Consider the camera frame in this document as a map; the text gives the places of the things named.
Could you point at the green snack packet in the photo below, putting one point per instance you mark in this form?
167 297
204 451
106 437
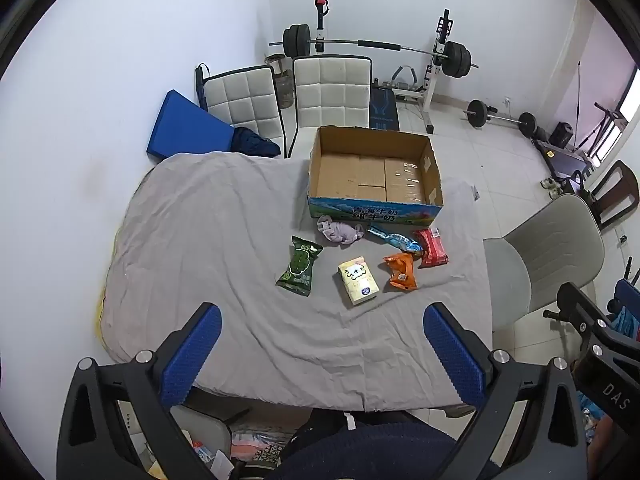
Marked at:
300 270

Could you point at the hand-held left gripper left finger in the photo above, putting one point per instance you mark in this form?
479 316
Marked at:
192 355

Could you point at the grey curved exercise bar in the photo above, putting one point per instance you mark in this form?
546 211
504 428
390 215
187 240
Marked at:
405 74

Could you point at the small white quilted chair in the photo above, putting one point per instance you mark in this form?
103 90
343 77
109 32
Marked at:
240 100

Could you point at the person's dark navy clothing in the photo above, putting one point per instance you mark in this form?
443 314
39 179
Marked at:
380 452

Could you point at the orange snack packet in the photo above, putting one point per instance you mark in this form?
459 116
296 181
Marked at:
400 272

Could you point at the blue garment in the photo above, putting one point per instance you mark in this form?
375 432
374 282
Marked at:
627 325

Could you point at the blue foam mat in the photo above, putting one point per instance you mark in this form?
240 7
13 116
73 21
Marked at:
185 130

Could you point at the yellow white tissue pack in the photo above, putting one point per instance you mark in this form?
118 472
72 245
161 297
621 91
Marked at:
357 282

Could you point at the blue snack packet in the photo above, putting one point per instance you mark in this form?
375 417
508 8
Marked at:
395 240

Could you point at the long barbell with black plates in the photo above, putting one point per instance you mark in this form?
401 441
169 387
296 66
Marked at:
350 43

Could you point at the white barbell rack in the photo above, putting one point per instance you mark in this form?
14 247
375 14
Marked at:
431 95

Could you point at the dark navy garment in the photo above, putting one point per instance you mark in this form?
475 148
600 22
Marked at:
255 144

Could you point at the purple cloth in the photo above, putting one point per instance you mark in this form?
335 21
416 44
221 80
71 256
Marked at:
337 232

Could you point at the black speaker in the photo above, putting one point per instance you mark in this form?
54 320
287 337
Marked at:
562 135

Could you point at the black blue weight bench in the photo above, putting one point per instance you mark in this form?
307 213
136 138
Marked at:
382 110

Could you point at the thin black pole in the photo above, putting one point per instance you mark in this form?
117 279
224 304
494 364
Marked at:
577 105

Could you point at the clear plastic water jug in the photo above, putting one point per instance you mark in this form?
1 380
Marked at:
285 91

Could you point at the dark wooden chair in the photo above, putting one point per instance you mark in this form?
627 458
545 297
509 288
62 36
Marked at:
617 195

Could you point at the white slipper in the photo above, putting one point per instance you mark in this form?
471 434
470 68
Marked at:
555 192
547 183

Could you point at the pink plastic bag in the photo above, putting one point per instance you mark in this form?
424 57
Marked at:
260 445

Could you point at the black metal stand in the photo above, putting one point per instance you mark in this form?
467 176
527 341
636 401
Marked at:
605 120

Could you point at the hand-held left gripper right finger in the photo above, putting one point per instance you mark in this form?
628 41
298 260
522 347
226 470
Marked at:
452 355

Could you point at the window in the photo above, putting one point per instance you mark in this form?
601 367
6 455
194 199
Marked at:
631 100

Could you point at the grey table cover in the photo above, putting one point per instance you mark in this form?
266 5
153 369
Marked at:
225 235

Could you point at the black treadmill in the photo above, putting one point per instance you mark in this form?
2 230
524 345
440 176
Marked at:
562 160

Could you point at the cardboard box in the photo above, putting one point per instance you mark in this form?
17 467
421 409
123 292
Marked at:
360 175

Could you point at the red snack packet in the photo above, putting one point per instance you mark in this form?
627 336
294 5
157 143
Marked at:
431 250

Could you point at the short barbell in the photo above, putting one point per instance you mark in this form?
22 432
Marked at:
500 118

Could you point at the large white quilted chair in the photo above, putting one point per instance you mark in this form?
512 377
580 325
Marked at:
330 90

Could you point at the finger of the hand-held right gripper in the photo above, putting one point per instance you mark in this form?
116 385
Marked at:
582 310
629 294

